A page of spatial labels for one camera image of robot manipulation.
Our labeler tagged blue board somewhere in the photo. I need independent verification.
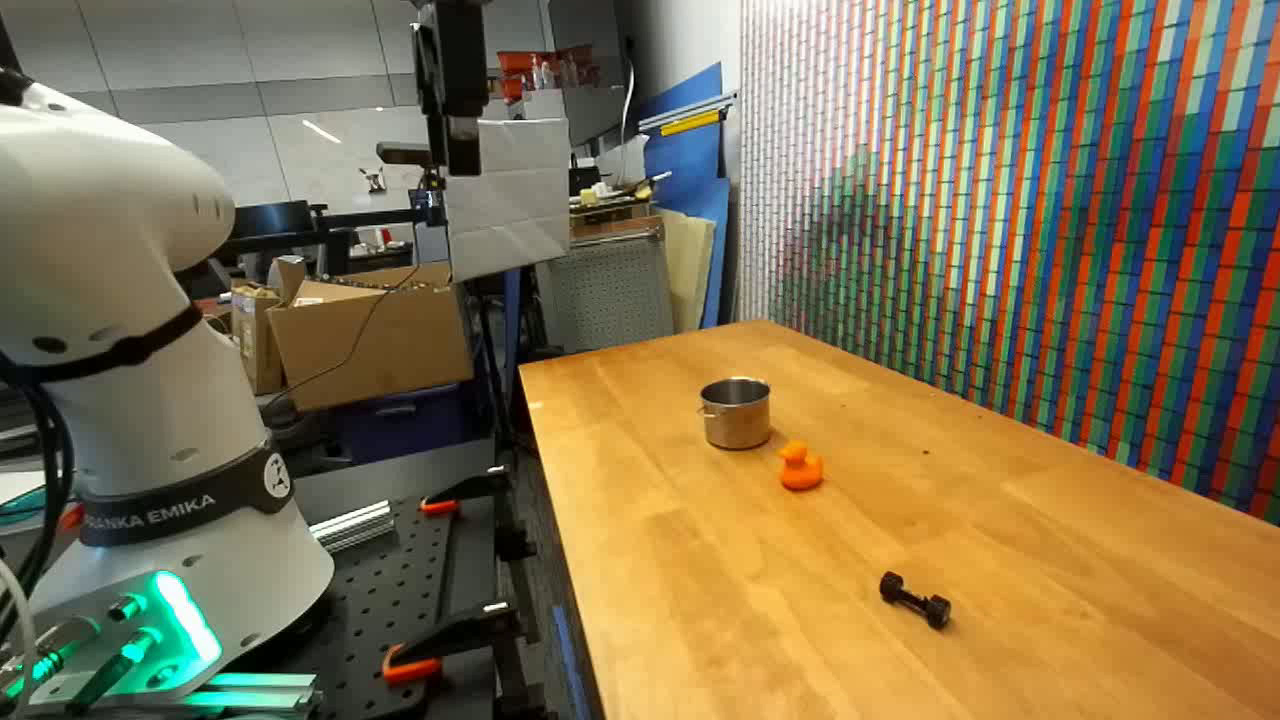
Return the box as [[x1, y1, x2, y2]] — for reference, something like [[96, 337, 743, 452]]
[[641, 61, 740, 331]]

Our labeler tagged orange rubber duck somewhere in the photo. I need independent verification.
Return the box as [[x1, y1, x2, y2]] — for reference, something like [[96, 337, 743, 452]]
[[776, 436, 829, 494]]

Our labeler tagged small steel pot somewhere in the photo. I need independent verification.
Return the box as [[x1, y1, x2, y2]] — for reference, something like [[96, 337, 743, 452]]
[[695, 377, 776, 455]]

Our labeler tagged beige foam sheet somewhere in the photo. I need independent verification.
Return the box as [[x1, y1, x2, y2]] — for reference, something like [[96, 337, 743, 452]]
[[658, 209, 719, 337]]

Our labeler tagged black stand pole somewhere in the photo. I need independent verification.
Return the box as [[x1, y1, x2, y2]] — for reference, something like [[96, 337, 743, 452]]
[[464, 275, 541, 720]]

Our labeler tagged black camera bar on stand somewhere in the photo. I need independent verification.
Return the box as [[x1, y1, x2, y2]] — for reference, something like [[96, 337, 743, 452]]
[[370, 138, 441, 172]]

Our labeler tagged white paper board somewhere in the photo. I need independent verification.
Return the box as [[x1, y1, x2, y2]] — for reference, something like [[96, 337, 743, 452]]
[[442, 110, 579, 287]]

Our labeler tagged small black dumbbell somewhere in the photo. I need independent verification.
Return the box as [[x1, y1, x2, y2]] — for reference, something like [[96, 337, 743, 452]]
[[874, 567, 954, 634]]

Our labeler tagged green lit robot base mount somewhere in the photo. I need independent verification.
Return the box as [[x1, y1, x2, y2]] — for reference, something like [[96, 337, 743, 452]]
[[0, 567, 325, 720]]

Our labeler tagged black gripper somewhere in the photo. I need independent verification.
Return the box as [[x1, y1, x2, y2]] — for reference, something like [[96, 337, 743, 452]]
[[408, 0, 492, 181]]

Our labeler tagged blue crate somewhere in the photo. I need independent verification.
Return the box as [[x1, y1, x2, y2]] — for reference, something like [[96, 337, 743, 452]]
[[325, 380, 492, 469]]

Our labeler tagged silver aluminium extrusion bar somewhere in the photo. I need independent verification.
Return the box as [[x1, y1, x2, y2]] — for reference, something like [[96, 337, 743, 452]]
[[306, 494, 399, 556]]

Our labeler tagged grey cabinet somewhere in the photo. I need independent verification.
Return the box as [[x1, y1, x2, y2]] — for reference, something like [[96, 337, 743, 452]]
[[537, 237, 679, 358]]

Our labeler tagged brown cardboard box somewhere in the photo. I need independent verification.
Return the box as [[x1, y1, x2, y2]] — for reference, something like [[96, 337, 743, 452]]
[[228, 260, 479, 415]]

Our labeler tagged orange handled black clamp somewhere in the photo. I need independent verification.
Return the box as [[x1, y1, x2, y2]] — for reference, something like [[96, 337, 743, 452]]
[[415, 469, 511, 523], [377, 598, 518, 691]]

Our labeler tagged black perforated breadboard plate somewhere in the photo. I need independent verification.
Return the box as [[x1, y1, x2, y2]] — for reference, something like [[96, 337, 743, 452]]
[[255, 490, 541, 720]]

